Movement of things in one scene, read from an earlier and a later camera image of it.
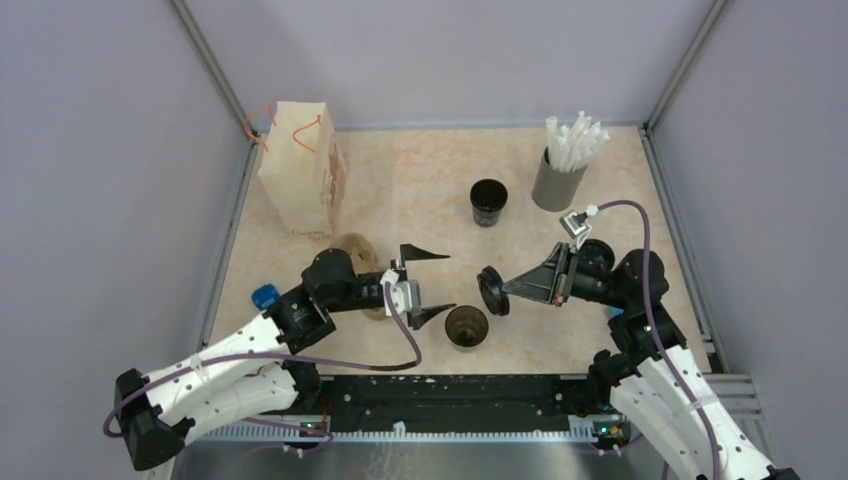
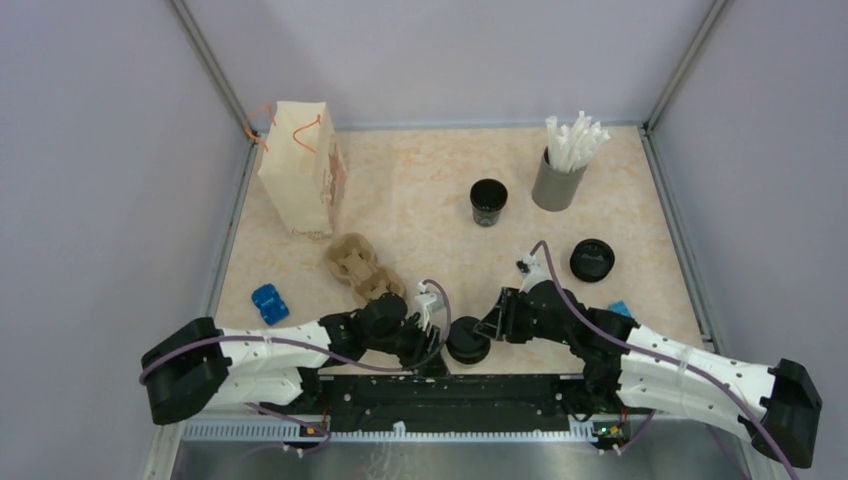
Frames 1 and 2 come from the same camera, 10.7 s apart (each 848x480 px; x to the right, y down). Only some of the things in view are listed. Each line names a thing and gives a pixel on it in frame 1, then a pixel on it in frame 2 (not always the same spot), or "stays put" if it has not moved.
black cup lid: x=595 y=257 stays put
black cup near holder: x=488 y=197 stays put
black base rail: x=442 y=403 stays put
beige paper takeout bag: x=302 y=169 stays put
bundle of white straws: x=570 y=148 stays put
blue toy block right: x=613 y=311 stays put
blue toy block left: x=265 y=296 stays put
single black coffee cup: x=466 y=326 -> x=468 y=354
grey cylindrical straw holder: x=554 y=190 stays put
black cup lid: x=491 y=287 -> x=463 y=344
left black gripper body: x=396 y=265 -> x=410 y=339
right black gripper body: x=584 y=285 -> x=519 y=323
